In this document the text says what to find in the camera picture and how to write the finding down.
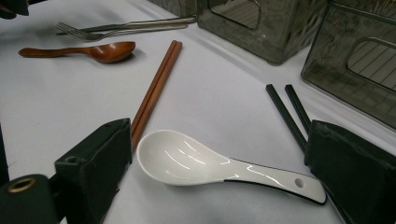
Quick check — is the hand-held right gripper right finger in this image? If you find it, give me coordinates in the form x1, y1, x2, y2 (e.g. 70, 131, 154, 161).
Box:
304, 119, 396, 224

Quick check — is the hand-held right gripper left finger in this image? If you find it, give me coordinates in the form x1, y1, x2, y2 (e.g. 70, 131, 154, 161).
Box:
54, 118, 134, 224

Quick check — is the black chopstick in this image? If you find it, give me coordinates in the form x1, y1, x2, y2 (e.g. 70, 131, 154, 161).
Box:
265, 83, 308, 154
284, 83, 313, 134

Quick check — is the white plastic spoon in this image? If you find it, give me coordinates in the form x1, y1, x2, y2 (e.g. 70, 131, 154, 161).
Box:
135, 129, 328, 206

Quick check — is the brown wooden spoon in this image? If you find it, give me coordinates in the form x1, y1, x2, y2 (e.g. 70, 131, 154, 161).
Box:
18, 40, 137, 64

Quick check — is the transparent grey plastic bin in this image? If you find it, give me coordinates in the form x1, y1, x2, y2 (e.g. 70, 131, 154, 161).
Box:
195, 0, 329, 66
148, 0, 198, 19
300, 0, 396, 131

